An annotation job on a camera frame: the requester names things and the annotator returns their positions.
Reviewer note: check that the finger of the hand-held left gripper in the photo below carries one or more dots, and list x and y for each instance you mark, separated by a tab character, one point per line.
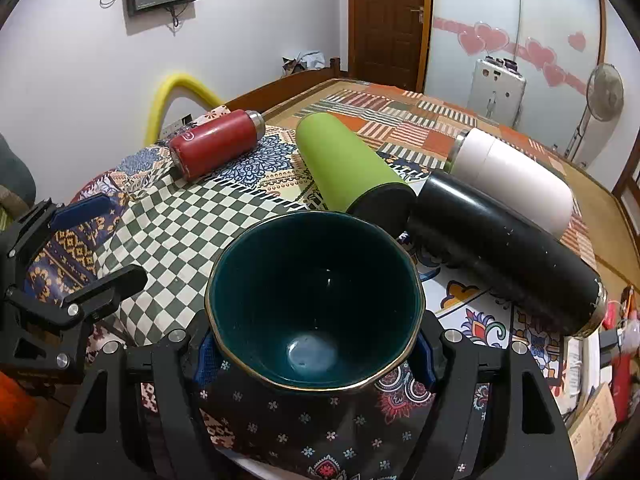
112	286
85	211

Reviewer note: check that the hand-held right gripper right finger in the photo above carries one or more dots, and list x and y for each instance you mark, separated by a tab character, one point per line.
426	360

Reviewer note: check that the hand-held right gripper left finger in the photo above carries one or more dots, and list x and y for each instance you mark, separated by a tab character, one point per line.
206	360

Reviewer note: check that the dark teal ceramic bowl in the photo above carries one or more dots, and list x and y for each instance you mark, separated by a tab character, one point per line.
315	305

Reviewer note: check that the green insulated cup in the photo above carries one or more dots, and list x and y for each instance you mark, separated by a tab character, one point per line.
345	160

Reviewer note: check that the orange cloth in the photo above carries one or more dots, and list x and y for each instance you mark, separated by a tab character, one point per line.
12	420

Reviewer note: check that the grey cushion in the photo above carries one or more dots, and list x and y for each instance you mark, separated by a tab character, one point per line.
12	170

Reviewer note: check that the patterned patchwork blanket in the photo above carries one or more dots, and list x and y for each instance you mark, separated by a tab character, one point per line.
190	220

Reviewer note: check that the black insulated bottle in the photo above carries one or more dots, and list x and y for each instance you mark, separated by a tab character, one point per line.
500	260

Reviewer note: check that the red insulated bottle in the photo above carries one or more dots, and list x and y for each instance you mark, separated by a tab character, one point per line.
215	142

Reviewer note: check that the yellow foam tube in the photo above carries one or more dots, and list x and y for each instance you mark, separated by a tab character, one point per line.
187	85

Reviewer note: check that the cardboard box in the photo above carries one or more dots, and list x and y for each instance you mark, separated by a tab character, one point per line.
595	420

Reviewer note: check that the red packet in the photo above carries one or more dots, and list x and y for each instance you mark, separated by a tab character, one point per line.
622	360

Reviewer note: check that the white insulated bottle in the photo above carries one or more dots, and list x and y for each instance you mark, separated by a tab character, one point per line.
515	180

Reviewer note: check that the crumpled paper bag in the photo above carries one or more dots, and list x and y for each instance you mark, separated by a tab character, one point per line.
302	61

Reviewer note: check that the white boxy appliance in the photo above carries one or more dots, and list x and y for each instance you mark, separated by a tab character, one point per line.
495	92

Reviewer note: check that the white standing fan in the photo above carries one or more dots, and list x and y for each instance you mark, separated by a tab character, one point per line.
605	92

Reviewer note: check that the pink heart stickers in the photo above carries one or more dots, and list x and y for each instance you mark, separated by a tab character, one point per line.
492	40

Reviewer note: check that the brown wooden door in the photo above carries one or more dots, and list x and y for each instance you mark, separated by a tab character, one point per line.
387	20

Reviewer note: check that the frosted glass wardrobe door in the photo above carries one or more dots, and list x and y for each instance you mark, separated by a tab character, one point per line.
550	5

